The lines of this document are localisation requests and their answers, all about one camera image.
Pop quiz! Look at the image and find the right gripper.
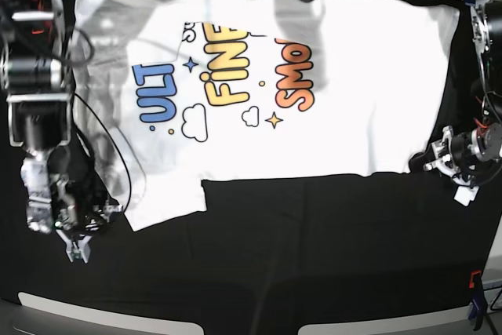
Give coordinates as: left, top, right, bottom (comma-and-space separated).
54, 201, 124, 254

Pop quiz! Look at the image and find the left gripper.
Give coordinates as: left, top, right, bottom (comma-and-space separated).
408, 126, 481, 188

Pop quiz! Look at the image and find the white printed t-shirt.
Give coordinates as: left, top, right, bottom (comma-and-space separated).
74, 0, 460, 231

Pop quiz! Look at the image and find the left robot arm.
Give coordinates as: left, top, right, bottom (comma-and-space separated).
409, 0, 501, 206

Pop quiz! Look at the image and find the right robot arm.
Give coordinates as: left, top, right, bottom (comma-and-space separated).
1, 0, 122, 262

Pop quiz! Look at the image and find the orange blue clamp near right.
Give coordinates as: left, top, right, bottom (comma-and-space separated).
467, 270, 487, 331

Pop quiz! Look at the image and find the black table cloth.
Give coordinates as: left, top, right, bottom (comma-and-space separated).
1, 0, 501, 334

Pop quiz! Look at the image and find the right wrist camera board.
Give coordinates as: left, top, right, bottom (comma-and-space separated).
66, 239, 91, 264

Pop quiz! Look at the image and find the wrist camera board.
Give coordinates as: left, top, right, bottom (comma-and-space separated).
454, 186, 479, 206
66, 239, 91, 264

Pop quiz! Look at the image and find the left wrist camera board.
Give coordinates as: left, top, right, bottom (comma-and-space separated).
454, 186, 479, 206

